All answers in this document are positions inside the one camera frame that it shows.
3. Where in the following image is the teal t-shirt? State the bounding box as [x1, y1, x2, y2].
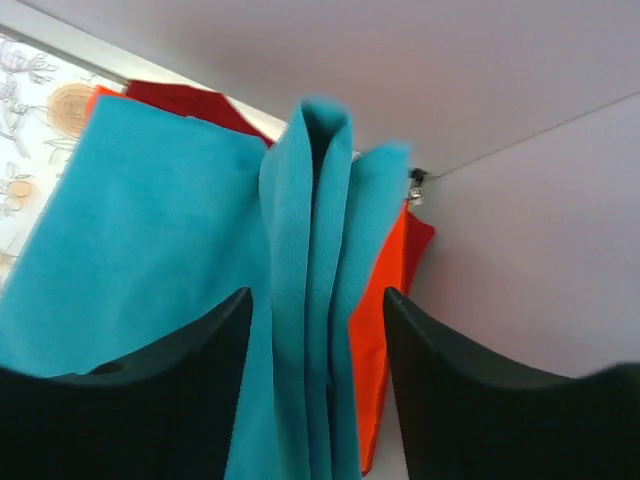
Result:
[1, 97, 409, 479]

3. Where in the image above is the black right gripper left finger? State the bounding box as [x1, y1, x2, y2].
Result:
[1, 288, 253, 479]

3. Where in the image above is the folded orange t-shirt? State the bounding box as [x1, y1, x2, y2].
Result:
[86, 86, 403, 475]

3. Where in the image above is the floral patterned table mat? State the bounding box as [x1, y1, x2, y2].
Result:
[1, 33, 124, 282]

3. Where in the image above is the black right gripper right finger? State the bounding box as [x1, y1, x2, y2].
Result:
[383, 288, 639, 479]

